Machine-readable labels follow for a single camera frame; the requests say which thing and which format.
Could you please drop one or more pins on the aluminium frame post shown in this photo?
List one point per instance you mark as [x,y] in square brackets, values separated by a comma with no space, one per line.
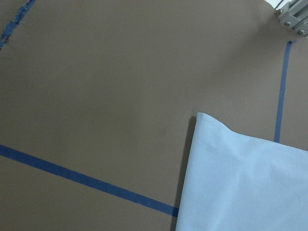
[293,14]

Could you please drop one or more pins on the light blue t-shirt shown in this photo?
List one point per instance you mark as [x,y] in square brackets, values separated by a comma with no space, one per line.
[235,182]

